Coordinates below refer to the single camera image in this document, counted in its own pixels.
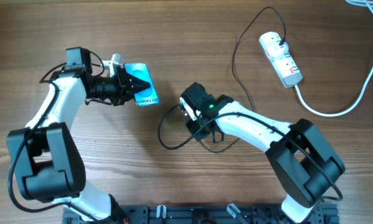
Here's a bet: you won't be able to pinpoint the Galaxy S25 smartphone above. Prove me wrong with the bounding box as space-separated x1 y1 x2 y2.
125 63 159 106

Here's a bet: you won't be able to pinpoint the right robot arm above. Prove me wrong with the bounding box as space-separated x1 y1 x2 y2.
180 82 346 223

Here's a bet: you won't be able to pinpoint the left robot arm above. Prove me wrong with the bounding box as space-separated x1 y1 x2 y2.
7 47 152 223

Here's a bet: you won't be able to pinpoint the white USB charger plug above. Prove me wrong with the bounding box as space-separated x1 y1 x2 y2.
266 42 289 58

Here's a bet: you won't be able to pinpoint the white power strip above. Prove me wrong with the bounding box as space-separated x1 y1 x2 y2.
259 32 303 88

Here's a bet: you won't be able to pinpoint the left black camera cable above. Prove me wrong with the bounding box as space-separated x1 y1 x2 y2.
7 50 106 214

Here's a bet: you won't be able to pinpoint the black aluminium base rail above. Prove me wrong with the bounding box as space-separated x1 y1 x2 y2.
62 203 340 224

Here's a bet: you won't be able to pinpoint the white power strip cord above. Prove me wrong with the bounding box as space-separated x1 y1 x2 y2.
294 2 373 118

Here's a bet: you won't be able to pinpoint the white cables at corner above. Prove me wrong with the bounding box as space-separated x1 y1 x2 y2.
344 0 373 9

